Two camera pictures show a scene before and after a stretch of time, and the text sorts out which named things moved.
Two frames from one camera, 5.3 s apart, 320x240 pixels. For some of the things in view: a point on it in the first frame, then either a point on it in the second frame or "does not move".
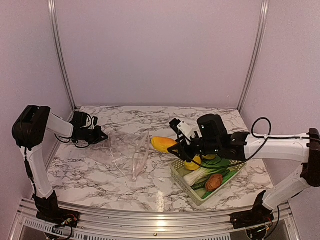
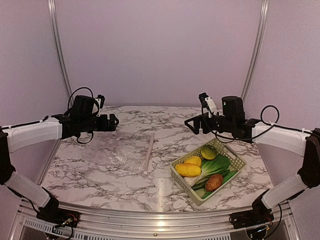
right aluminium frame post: (264, 5) does not move
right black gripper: (184, 154) to (196, 129)
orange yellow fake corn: (162, 143) to (188, 170)
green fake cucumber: (225, 179) does not move
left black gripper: (98, 134) to (103, 126)
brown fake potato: (213, 182) does not move
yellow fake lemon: (192, 166) does not move
